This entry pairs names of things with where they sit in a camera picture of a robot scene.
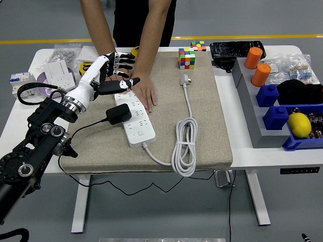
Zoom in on person's right hand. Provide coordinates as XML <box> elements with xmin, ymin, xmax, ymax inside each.
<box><xmin>104</xmin><ymin>68</ymin><xmax>133</xmax><ymax>95</ymax></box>

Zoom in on person's left hand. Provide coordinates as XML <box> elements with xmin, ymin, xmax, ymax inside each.
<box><xmin>130</xmin><ymin>73</ymin><xmax>157</xmax><ymax>113</ymax></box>

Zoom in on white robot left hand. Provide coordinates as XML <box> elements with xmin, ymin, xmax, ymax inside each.
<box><xmin>64</xmin><ymin>51</ymin><xmax>141</xmax><ymax>109</ymax></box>

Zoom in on black power adapter plug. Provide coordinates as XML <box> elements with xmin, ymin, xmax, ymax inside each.
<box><xmin>105</xmin><ymin>103</ymin><xmax>133</xmax><ymax>126</ymax></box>

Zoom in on white power strip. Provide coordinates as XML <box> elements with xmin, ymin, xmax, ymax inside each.
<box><xmin>114</xmin><ymin>91</ymin><xmax>156</xmax><ymax>149</ymax></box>

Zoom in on thin black adapter cord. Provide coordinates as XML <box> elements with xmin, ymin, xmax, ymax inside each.
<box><xmin>58</xmin><ymin>117</ymin><xmax>220</xmax><ymax>197</ymax></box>

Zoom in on clear bag of screws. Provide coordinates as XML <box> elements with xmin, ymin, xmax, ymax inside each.
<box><xmin>37</xmin><ymin>43</ymin><xmax>83</xmax><ymax>71</ymax></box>

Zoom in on purple bowl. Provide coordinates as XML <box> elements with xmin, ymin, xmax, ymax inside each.
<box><xmin>36</xmin><ymin>67</ymin><xmax>77</xmax><ymax>98</ymax></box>

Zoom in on large colourful puzzle cube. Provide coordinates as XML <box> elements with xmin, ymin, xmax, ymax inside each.
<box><xmin>178</xmin><ymin>47</ymin><xmax>196</xmax><ymax>70</ymax></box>

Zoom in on grey-brown fabric mat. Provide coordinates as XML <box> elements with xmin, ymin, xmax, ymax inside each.
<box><xmin>61</xmin><ymin>51</ymin><xmax>234</xmax><ymax>174</ymax></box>

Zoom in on white circuit breaker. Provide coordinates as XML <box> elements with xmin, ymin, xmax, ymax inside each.
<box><xmin>9</xmin><ymin>72</ymin><xmax>37</xmax><ymax>100</ymax></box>

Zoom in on person's torso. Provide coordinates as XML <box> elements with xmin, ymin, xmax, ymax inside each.
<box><xmin>113</xmin><ymin>0</ymin><xmax>177</xmax><ymax>48</ymax></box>

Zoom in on white table leg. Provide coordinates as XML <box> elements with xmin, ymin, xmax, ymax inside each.
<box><xmin>71</xmin><ymin>173</ymin><xmax>91</xmax><ymax>234</ymax></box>
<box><xmin>246</xmin><ymin>170</ymin><xmax>271</xmax><ymax>226</ymax></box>

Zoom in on small colourful puzzle cube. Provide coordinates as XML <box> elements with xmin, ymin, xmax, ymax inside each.
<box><xmin>190</xmin><ymin>40</ymin><xmax>207</xmax><ymax>52</ymax></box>

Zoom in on black table control panel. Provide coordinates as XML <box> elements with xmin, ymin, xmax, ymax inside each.
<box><xmin>279</xmin><ymin>166</ymin><xmax>320</xmax><ymax>175</ymax></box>

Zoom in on blue plastic bin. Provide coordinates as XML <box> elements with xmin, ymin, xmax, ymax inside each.
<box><xmin>282</xmin><ymin>103</ymin><xmax>323</xmax><ymax>152</ymax></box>

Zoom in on black wrapped plastic tray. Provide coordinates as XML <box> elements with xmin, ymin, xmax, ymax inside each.
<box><xmin>209</xmin><ymin>40</ymin><xmax>267</xmax><ymax>63</ymax></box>

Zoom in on grey box under table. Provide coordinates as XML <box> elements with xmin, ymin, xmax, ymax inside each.
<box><xmin>214</xmin><ymin>170</ymin><xmax>236</xmax><ymax>188</ymax></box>

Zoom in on grey stepped block stand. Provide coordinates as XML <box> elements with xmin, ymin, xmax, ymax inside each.
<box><xmin>231</xmin><ymin>57</ymin><xmax>291</xmax><ymax>149</ymax></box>

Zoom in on orange cylinder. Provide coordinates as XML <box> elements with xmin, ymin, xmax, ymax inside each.
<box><xmin>251</xmin><ymin>63</ymin><xmax>272</xmax><ymax>88</ymax></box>
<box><xmin>244</xmin><ymin>47</ymin><xmax>263</xmax><ymax>70</ymax></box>

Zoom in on yellow lemon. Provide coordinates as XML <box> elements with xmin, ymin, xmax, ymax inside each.
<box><xmin>287</xmin><ymin>112</ymin><xmax>312</xmax><ymax>139</ymax></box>

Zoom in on dark circuit boards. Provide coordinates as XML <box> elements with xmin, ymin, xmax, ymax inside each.
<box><xmin>290</xmin><ymin>107</ymin><xmax>323</xmax><ymax>140</ymax></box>

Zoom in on blue stepped block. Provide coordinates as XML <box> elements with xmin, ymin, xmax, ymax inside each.
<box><xmin>256</xmin><ymin>84</ymin><xmax>280</xmax><ymax>108</ymax></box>
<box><xmin>262</xmin><ymin>105</ymin><xmax>290</xmax><ymax>131</ymax></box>

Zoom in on clear bag of small parts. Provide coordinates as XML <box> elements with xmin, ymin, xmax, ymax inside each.
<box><xmin>263</xmin><ymin>56</ymin><xmax>291</xmax><ymax>85</ymax></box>

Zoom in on black cloth bundle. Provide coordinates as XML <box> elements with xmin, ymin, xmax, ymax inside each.
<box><xmin>276</xmin><ymin>80</ymin><xmax>323</xmax><ymax>106</ymax></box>

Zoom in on clear bag of resistors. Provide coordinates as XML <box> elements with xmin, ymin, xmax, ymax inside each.
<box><xmin>284</xmin><ymin>53</ymin><xmax>314</xmax><ymax>85</ymax></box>

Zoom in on white wall socket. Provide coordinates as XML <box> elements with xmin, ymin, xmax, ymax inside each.
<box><xmin>47</xmin><ymin>73</ymin><xmax>78</xmax><ymax>93</ymax></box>

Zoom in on white wall switch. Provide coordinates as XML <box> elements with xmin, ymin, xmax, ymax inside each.
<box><xmin>76</xmin><ymin>46</ymin><xmax>100</xmax><ymax>63</ymax></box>

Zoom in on white switch panel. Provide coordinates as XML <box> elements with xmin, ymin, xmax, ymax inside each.
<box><xmin>47</xmin><ymin>59</ymin><xmax>70</xmax><ymax>79</ymax></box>

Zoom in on white power strip cable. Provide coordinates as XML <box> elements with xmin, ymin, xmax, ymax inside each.
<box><xmin>143</xmin><ymin>74</ymin><xmax>198</xmax><ymax>177</ymax></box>

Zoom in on black hanging power cable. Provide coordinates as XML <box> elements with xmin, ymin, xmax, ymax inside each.
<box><xmin>228</xmin><ymin>170</ymin><xmax>237</xmax><ymax>242</ymax></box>

